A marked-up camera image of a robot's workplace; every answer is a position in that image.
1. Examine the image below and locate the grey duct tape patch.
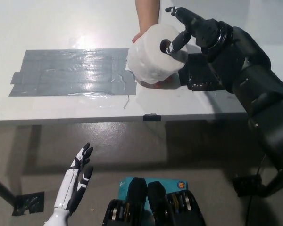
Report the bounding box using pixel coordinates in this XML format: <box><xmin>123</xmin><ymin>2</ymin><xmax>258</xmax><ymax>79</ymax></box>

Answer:
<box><xmin>8</xmin><ymin>48</ymin><xmax>137</xmax><ymax>97</ymax></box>

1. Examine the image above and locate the person's bare hand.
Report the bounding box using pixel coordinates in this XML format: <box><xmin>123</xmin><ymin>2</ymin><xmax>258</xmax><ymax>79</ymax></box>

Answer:
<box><xmin>131</xmin><ymin>32</ymin><xmax>146</xmax><ymax>45</ymax></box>

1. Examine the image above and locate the black tape square patch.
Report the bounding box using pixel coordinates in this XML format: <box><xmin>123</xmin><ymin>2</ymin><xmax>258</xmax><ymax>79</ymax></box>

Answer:
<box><xmin>178</xmin><ymin>53</ymin><xmax>226</xmax><ymax>92</ymax></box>

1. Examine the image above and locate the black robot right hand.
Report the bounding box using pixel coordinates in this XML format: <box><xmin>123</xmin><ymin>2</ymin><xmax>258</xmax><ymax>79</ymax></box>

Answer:
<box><xmin>159</xmin><ymin>6</ymin><xmax>222</xmax><ymax>55</ymax></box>

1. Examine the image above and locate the small black tape strip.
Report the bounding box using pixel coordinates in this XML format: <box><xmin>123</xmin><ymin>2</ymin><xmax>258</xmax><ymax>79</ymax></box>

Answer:
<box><xmin>142</xmin><ymin>113</ymin><xmax>162</xmax><ymax>122</ymax></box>

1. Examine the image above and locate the white toilet paper roll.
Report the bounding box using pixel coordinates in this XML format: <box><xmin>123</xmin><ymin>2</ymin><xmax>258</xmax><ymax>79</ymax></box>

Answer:
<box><xmin>126</xmin><ymin>23</ymin><xmax>189</xmax><ymax>85</ymax></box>

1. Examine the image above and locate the black table leg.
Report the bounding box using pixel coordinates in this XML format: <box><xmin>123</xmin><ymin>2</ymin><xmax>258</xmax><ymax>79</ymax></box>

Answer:
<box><xmin>0</xmin><ymin>173</ymin><xmax>16</xmax><ymax>210</ymax></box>
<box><xmin>259</xmin><ymin>168</ymin><xmax>283</xmax><ymax>197</ymax></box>

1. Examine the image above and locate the black teal robot torso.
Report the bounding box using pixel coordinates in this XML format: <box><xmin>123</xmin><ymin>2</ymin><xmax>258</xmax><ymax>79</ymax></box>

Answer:
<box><xmin>101</xmin><ymin>176</ymin><xmax>206</xmax><ymax>226</ymax></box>

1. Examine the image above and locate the thin black cable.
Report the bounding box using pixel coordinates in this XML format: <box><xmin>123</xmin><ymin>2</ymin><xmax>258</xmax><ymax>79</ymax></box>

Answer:
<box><xmin>247</xmin><ymin>154</ymin><xmax>267</xmax><ymax>226</ymax></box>

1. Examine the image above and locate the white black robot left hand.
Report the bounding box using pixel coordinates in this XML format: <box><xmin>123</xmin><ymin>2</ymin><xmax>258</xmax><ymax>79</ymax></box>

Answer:
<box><xmin>53</xmin><ymin>142</ymin><xmax>94</xmax><ymax>216</ymax></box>

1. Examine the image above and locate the black floor tape patch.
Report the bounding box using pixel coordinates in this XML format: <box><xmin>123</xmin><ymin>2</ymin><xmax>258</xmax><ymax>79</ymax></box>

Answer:
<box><xmin>232</xmin><ymin>175</ymin><xmax>264</xmax><ymax>197</ymax></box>
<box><xmin>12</xmin><ymin>191</ymin><xmax>45</xmax><ymax>217</ymax></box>

